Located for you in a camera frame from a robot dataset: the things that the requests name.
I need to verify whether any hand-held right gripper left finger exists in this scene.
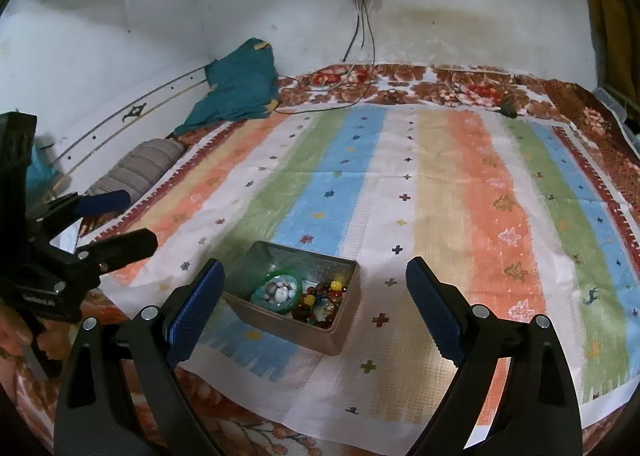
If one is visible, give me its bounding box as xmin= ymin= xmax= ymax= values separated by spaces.
xmin=54 ymin=258 xmax=226 ymax=456

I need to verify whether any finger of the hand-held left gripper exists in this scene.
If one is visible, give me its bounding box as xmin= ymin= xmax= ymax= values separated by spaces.
xmin=27 ymin=190 xmax=132 ymax=239
xmin=74 ymin=228 xmax=159 ymax=278

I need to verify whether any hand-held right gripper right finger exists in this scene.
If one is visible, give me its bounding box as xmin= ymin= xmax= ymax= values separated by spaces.
xmin=405 ymin=257 xmax=583 ymax=456

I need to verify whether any light blue bead bracelet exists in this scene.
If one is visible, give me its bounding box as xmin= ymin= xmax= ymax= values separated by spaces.
xmin=252 ymin=273 xmax=301 ymax=309

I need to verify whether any pastel charm bracelet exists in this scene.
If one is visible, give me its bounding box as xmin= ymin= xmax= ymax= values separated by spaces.
xmin=264 ymin=278 xmax=296 ymax=302

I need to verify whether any green jade bangle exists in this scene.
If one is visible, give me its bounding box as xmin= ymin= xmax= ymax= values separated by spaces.
xmin=250 ymin=268 xmax=304 ymax=314

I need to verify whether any red bead bracelet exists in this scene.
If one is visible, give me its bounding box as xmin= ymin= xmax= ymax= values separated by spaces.
xmin=290 ymin=293 xmax=341 ymax=329

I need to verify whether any multicolour bead bracelet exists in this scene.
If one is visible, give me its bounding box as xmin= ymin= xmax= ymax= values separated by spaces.
xmin=300 ymin=276 xmax=348 ymax=322

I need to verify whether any metal tin box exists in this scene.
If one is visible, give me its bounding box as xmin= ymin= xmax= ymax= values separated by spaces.
xmin=222 ymin=241 xmax=362 ymax=357

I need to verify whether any person's left hand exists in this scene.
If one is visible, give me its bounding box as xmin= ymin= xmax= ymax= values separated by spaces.
xmin=0 ymin=306 xmax=66 ymax=363

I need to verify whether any grey striped pillow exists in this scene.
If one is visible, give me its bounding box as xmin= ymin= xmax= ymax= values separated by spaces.
xmin=82 ymin=138 xmax=186 ymax=209

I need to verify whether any striped printed cloth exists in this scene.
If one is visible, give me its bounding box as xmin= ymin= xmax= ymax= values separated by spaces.
xmin=80 ymin=103 xmax=640 ymax=442

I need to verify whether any teal cloth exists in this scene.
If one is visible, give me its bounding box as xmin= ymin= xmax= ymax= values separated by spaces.
xmin=175 ymin=38 xmax=281 ymax=137

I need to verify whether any brown floral blanket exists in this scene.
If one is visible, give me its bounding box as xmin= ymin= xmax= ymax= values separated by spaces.
xmin=0 ymin=61 xmax=640 ymax=456

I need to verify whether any clear plastic bin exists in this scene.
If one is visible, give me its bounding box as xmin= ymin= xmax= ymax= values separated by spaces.
xmin=592 ymin=86 xmax=640 ymax=157

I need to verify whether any yellow cloth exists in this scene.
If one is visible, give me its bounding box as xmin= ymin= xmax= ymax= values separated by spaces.
xmin=585 ymin=0 xmax=640 ymax=87

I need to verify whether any metal wall rail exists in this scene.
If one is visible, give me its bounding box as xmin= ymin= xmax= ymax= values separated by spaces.
xmin=50 ymin=63 xmax=211 ymax=172

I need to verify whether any black cable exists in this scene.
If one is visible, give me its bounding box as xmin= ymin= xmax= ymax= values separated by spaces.
xmin=274 ymin=0 xmax=377 ymax=116

